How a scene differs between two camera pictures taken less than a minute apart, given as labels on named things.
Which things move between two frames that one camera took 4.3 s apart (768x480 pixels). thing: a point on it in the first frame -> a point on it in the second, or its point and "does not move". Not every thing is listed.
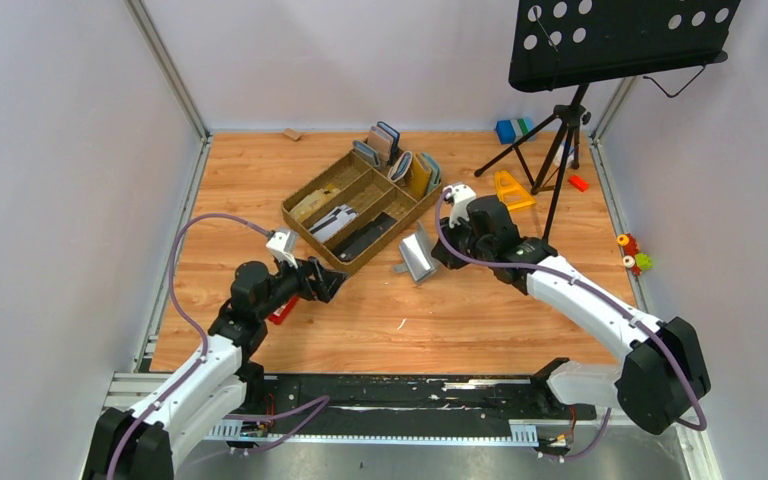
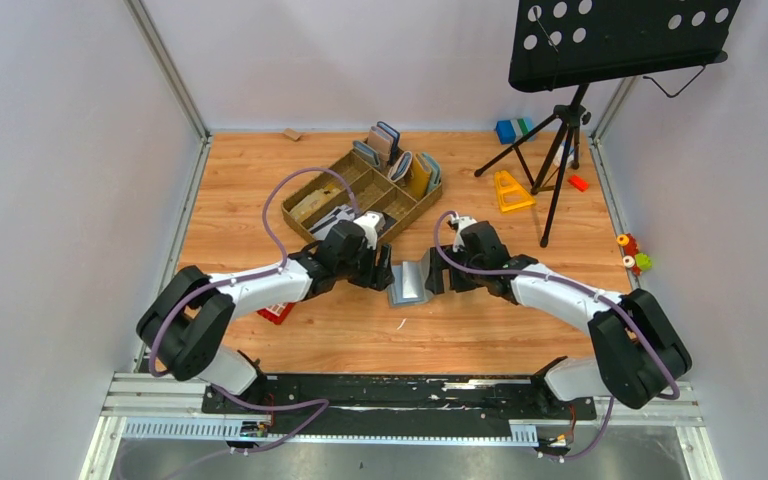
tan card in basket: x=318 y=200 does not move
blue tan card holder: x=384 y=139 does not move
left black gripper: x=311 y=277 -> x=371 y=268
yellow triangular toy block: x=510 y=192 does not move
